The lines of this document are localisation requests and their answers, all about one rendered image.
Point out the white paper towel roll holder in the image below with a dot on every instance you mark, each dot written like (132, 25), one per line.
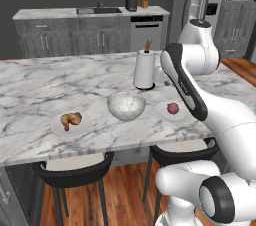
(144, 70)

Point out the grey tall cupboard run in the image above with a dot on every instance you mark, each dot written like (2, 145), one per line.
(235, 26)

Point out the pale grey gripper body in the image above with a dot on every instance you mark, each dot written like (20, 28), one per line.
(158, 74)

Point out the steel dishwasher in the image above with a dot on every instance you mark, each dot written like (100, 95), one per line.
(146, 33)

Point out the grey speckled bowl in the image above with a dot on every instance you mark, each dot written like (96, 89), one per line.
(126, 106)

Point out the grey cupboard run marble top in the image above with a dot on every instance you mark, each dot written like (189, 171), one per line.
(66, 36)

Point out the dark sink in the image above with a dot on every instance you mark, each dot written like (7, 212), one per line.
(100, 10)

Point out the grey island cupboard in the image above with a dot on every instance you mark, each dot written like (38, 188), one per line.
(15, 200)

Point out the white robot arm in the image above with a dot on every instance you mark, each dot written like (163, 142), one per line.
(233, 126)

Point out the white plate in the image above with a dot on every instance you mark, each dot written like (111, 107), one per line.
(80, 129)
(163, 114)

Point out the black coffee machine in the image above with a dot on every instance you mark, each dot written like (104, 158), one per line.
(131, 0)

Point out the red onion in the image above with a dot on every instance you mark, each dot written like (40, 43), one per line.
(173, 108)

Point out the black stool with pale seat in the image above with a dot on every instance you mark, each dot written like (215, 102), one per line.
(170, 156)
(73, 173)

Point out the brown chicken drumstick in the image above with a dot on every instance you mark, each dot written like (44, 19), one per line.
(71, 120)

